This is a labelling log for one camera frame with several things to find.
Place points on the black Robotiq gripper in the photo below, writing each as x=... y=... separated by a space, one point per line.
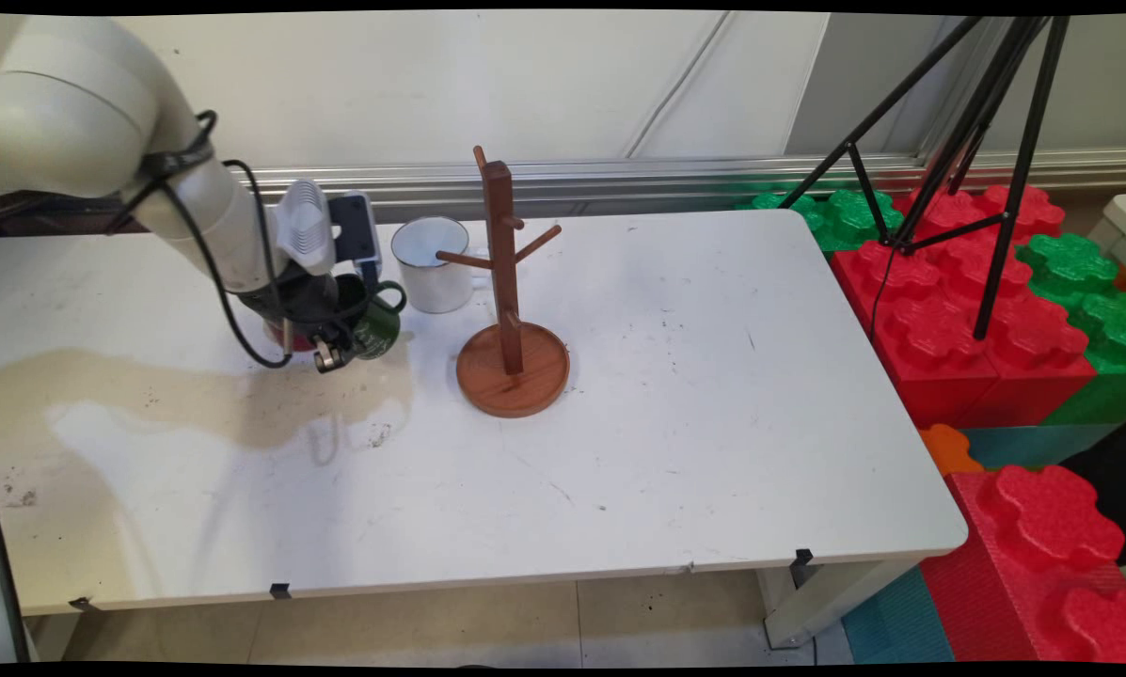
x=304 y=301

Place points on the green enamel mug white script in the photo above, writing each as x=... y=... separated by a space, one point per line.
x=381 y=329

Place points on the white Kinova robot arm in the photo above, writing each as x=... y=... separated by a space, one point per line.
x=73 y=103

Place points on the red enamel mug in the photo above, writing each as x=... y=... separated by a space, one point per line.
x=280 y=337

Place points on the wooden mug tree stand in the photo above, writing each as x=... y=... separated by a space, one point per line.
x=511 y=381

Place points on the black table edge clip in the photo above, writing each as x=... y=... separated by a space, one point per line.
x=802 y=564
x=280 y=590
x=83 y=604

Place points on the green foam block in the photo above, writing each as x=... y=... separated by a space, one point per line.
x=1085 y=282
x=849 y=214

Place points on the large red foam block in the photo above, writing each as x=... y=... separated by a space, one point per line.
x=939 y=329

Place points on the orange foam block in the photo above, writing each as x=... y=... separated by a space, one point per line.
x=948 y=449

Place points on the teal foam block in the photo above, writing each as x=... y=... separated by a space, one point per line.
x=1033 y=444
x=896 y=621

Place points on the black tripod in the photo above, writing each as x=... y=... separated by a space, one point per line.
x=1005 y=235

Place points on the white box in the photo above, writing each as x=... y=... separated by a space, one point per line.
x=1119 y=226

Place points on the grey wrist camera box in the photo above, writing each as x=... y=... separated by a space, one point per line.
x=356 y=230

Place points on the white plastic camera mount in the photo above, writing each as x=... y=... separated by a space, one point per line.
x=304 y=226

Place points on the aluminium wall rail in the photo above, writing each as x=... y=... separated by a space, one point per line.
x=666 y=179

